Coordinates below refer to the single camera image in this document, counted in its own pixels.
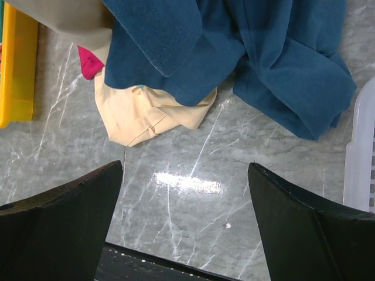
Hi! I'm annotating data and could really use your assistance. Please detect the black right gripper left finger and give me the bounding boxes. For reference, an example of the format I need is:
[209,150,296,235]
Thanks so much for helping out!
[1,160,123,280]

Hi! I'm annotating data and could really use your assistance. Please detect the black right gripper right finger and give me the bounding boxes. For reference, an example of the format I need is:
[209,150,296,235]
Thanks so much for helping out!
[248,163,374,280]

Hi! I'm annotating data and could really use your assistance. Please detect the cream beige shirt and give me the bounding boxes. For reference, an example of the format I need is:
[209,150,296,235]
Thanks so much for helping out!
[8,1,217,147]

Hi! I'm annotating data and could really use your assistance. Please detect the magenta pink shirt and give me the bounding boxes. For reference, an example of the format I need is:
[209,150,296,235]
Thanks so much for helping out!
[77,46,104,80]

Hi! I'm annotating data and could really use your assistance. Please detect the dark blue shirt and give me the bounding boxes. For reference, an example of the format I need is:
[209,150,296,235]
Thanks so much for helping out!
[104,0,356,140]

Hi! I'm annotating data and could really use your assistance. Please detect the white perforated plastic basket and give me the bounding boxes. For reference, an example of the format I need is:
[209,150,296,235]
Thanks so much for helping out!
[343,78,374,213]

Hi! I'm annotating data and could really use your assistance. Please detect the yellow plastic tray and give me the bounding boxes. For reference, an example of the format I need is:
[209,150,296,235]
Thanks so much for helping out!
[1,3,38,128]

